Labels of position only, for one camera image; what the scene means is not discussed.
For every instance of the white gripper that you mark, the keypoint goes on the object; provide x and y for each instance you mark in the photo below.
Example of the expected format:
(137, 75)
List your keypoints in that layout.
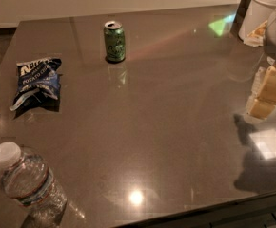
(265, 102)

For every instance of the clear plastic water bottle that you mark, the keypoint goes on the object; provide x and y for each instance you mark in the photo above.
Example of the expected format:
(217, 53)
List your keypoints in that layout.
(27, 179)

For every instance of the white lidded canister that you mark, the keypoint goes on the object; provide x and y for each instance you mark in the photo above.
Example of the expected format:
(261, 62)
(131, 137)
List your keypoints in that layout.
(253, 27)

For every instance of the green soda can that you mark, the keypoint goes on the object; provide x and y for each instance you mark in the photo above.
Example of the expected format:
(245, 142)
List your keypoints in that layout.
(114, 41)

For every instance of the blue potato chip bag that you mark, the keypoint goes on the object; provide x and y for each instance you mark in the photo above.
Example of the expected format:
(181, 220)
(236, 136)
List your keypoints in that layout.
(38, 79)

